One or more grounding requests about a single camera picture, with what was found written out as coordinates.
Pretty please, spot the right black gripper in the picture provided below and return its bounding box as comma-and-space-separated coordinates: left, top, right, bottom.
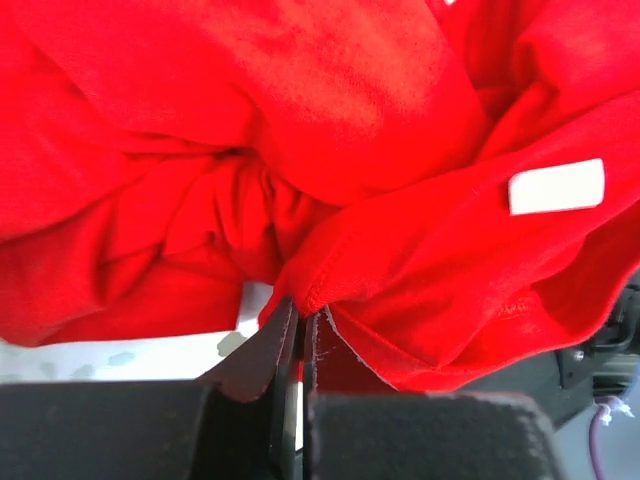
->
544, 273, 639, 429

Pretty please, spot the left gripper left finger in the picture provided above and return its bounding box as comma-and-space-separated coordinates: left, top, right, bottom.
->
1, 300, 298, 479

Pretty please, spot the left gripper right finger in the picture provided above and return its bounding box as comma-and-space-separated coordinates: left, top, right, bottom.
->
303, 310, 565, 479

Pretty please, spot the red t shirt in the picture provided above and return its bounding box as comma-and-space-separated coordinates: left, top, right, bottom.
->
1, 1, 639, 391

